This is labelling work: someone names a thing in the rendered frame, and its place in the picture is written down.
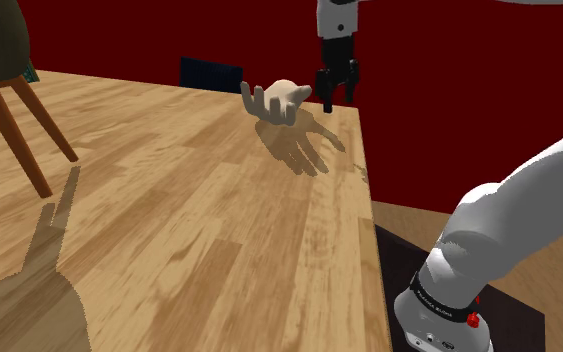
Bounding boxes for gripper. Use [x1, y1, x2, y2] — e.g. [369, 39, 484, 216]
[315, 36, 361, 115]

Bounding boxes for beige hand figure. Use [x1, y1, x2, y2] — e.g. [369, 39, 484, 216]
[239, 79, 314, 127]

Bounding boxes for dark blue ribbed box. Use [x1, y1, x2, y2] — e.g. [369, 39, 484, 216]
[179, 56, 245, 95]

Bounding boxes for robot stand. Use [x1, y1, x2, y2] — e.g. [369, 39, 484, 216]
[374, 223, 546, 352]

